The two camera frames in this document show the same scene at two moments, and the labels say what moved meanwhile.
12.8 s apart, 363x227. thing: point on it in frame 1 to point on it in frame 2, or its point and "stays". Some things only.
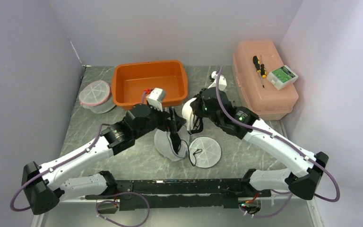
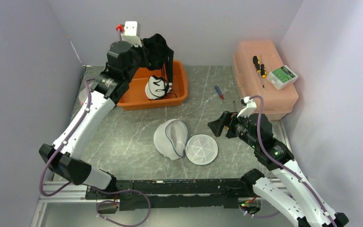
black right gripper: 203,113 to 227,118
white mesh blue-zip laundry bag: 204,152 stays
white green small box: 280,77 stays
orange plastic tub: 128,81 stays
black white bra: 192,123 to 156,54
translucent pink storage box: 267,103 stays
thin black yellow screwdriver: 263,72 stays
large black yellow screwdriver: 256,63 stays
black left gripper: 166,123 to 136,49
